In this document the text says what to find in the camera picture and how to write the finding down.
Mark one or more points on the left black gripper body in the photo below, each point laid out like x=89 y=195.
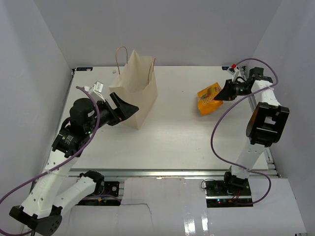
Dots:
x=107 y=114

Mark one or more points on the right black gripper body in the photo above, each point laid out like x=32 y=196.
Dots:
x=240 y=90

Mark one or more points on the orange snack pack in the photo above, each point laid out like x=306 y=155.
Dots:
x=205 y=99

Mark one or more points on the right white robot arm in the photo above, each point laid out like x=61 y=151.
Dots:
x=265 y=126

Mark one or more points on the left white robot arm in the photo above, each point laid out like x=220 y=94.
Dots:
x=42 y=211

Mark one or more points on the beige paper bag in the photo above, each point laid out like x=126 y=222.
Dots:
x=136 y=85

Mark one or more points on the left blue table label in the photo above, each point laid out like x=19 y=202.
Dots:
x=84 y=68

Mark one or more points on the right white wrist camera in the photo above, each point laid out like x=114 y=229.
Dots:
x=234 y=71

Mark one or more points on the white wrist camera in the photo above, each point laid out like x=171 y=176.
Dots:
x=95 y=91
x=234 y=71

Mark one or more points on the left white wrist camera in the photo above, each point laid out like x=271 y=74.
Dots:
x=95 y=91

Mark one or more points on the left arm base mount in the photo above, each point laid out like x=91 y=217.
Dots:
x=111 y=189

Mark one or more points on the aluminium front rail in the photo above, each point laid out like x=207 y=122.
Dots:
x=159 y=173

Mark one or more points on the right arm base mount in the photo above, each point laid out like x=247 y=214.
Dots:
x=218 y=196

